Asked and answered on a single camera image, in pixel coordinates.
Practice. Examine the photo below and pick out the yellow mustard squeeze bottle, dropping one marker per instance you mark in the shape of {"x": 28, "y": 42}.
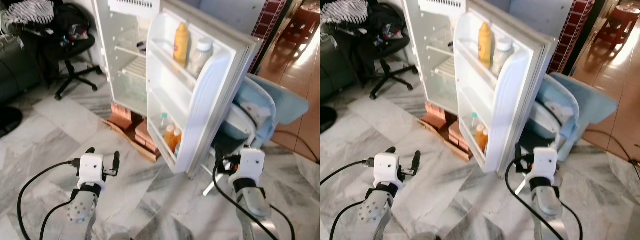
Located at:
{"x": 181, "y": 44}
{"x": 484, "y": 44}

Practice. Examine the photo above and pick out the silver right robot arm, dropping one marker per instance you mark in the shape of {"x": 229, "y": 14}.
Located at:
{"x": 252, "y": 200}
{"x": 546, "y": 200}

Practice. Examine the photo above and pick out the white fridge door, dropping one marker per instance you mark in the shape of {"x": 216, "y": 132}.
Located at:
{"x": 210, "y": 105}
{"x": 515, "y": 105}

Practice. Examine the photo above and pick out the white fridge cabinet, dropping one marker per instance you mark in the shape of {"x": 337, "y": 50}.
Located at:
{"x": 435, "y": 85}
{"x": 125, "y": 85}

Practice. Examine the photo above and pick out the white metal rod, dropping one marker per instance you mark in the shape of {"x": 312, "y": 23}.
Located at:
{"x": 521, "y": 186}
{"x": 212, "y": 184}

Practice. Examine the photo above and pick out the wooden board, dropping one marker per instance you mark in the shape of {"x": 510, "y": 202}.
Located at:
{"x": 127, "y": 139}
{"x": 442, "y": 139}

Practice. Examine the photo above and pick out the red brick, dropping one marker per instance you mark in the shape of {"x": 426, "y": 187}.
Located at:
{"x": 121, "y": 116}
{"x": 146, "y": 137}
{"x": 457, "y": 136}
{"x": 435, "y": 115}

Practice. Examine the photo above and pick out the orange drink bottle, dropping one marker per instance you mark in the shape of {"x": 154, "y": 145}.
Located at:
{"x": 479, "y": 135}
{"x": 176, "y": 142}
{"x": 169, "y": 137}
{"x": 484, "y": 141}

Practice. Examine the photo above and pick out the white patterned cloth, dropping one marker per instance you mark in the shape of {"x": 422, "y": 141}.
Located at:
{"x": 559, "y": 111}
{"x": 257, "y": 111}

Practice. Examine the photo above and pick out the small clear bottle blue cap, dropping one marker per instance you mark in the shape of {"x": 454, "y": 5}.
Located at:
{"x": 163, "y": 121}
{"x": 473, "y": 120}

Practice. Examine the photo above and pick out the light blue plastic chair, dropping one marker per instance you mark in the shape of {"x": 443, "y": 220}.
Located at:
{"x": 595, "y": 102}
{"x": 287, "y": 102}

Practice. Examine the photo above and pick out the black round object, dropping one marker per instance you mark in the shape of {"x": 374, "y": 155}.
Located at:
{"x": 326, "y": 120}
{"x": 9, "y": 121}

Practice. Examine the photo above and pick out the clear bottle with white cap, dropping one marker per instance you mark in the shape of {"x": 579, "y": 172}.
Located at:
{"x": 201, "y": 57}
{"x": 503, "y": 57}

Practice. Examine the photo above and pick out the black sofa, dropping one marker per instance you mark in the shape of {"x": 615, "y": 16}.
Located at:
{"x": 17, "y": 65}
{"x": 336, "y": 65}

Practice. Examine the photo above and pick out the black office chair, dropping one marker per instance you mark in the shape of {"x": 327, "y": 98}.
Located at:
{"x": 70, "y": 45}
{"x": 382, "y": 42}

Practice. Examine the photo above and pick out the red tiled pillar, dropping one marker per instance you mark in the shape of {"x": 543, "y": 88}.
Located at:
{"x": 270, "y": 20}
{"x": 572, "y": 25}

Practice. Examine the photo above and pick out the red plastic stool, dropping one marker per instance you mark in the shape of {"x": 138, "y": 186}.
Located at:
{"x": 300, "y": 22}
{"x": 617, "y": 22}

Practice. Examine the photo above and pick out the black white striped cloth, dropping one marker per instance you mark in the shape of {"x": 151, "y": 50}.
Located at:
{"x": 342, "y": 11}
{"x": 27, "y": 11}

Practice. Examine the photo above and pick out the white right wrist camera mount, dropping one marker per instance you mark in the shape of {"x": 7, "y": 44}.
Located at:
{"x": 252, "y": 164}
{"x": 545, "y": 162}

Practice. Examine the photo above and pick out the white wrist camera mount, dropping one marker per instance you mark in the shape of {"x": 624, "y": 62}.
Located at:
{"x": 386, "y": 168}
{"x": 545, "y": 162}
{"x": 252, "y": 164}
{"x": 91, "y": 169}

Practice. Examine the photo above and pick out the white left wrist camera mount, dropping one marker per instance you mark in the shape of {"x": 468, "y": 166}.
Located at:
{"x": 386, "y": 168}
{"x": 91, "y": 169}

